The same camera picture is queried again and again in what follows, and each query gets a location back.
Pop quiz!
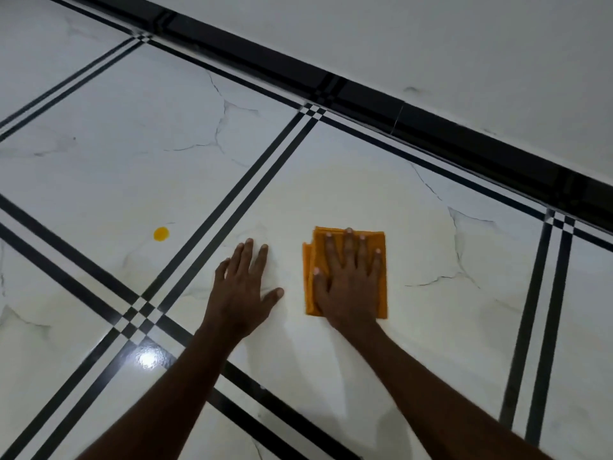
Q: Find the white tiled floor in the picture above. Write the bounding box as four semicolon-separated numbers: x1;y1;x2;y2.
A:
0;0;613;460

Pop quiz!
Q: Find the person's right hand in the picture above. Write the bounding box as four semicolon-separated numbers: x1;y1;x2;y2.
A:
312;228;384;334

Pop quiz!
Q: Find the black baseboard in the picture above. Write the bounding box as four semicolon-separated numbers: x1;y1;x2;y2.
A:
62;0;613;233

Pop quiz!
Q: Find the orange cleaning cloth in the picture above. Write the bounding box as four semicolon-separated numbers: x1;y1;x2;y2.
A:
301;226;389;321

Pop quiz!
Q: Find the person's left forearm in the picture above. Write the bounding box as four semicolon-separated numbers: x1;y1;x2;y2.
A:
76;325;250;460

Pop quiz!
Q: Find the person's right forearm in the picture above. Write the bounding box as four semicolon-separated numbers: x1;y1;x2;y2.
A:
335;320;552;460

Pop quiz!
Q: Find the person's left hand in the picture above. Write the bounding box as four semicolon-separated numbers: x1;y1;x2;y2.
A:
201;238;285;341

